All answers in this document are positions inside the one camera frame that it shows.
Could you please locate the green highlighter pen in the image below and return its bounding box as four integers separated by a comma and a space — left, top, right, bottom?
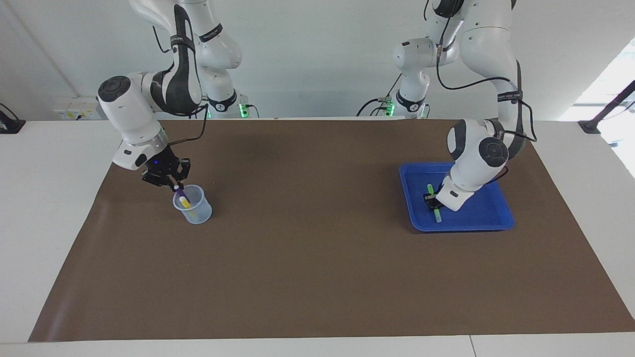
427, 184, 442, 224

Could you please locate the yellow highlighter pen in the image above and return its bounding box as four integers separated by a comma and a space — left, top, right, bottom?
179, 196, 200, 222

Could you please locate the blue plastic tray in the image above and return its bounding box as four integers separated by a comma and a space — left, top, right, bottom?
399, 162, 515, 233

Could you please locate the translucent blue mesh pen cup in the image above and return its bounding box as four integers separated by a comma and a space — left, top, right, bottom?
172, 184, 213, 225

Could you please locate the brown table mat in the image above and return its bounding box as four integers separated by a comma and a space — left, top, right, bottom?
28, 118, 635, 343

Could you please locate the small black table clamp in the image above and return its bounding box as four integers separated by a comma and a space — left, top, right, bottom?
0, 103, 26, 134

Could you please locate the black stand with pole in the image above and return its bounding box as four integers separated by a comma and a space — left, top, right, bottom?
578, 80, 635, 134

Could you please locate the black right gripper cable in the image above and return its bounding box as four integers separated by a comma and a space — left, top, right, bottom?
151, 5, 209, 147

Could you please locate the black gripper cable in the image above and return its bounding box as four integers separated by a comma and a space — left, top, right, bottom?
424, 0, 539, 186
151, 5, 209, 147

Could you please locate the white wall socket box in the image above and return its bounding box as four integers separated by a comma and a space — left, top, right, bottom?
54, 97, 102, 120

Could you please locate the black base cable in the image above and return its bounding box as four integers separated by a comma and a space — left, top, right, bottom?
356, 74, 403, 118

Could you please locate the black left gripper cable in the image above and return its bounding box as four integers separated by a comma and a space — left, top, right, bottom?
424, 0, 539, 186

